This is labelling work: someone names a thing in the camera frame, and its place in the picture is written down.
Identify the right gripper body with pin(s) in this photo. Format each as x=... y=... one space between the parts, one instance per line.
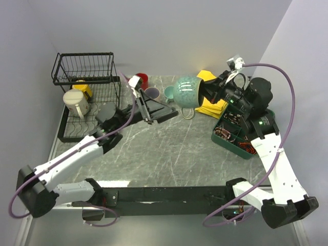
x=233 y=96

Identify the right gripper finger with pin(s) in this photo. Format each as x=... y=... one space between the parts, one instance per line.
x=211 y=89
x=224 y=75

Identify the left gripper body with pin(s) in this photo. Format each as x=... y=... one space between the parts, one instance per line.
x=127 y=113

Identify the speckled teal mug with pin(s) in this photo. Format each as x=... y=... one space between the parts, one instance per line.
x=187 y=96

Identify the yellow enamel mug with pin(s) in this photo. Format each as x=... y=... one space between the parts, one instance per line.
x=85 y=88

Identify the floral mug green inside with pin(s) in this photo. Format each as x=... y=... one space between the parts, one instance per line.
x=76 y=103

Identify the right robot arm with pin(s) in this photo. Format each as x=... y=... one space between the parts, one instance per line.
x=288 y=202

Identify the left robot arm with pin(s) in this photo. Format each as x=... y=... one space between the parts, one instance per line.
x=41 y=188

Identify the pink mug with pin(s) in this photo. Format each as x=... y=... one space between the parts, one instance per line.
x=152 y=93

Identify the yellow folded cloth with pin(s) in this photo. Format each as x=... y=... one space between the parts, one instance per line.
x=213 y=110

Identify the small teal cup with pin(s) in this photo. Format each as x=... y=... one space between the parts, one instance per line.
x=168 y=92

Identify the red mug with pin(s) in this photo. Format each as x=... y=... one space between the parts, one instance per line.
x=144 y=79

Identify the green compartment organizer box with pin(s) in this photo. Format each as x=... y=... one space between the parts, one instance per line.
x=229 y=134

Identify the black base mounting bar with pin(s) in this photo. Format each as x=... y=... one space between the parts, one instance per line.
x=142 y=201

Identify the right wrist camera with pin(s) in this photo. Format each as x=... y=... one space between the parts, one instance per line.
x=235 y=64

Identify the black wire dish rack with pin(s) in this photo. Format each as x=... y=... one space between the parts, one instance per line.
x=98 y=71

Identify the aluminium rail frame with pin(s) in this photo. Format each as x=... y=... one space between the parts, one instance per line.
x=156 y=223

